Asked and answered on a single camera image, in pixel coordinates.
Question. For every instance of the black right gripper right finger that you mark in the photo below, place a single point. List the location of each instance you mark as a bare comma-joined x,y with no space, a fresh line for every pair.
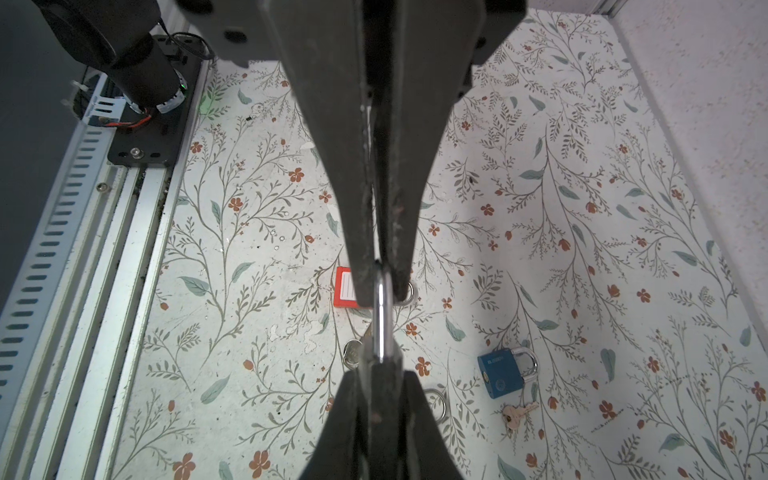
423,452

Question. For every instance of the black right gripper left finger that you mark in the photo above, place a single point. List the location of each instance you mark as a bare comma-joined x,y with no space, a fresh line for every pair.
337,453

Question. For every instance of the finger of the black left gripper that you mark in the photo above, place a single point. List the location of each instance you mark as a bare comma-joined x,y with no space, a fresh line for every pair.
428,47
321,47

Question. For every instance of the blue padlock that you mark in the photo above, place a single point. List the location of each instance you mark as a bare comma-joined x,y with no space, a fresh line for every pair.
501,373

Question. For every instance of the small black key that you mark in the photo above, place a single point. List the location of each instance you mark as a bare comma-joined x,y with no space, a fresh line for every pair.
381,381

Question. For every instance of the red padlock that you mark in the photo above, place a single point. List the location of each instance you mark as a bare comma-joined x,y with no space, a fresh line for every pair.
344,293

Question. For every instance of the brass key near blue padlock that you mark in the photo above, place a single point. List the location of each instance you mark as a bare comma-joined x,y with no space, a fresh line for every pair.
514,416

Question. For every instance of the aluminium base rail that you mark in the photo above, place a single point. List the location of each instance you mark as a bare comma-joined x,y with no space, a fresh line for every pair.
73,323

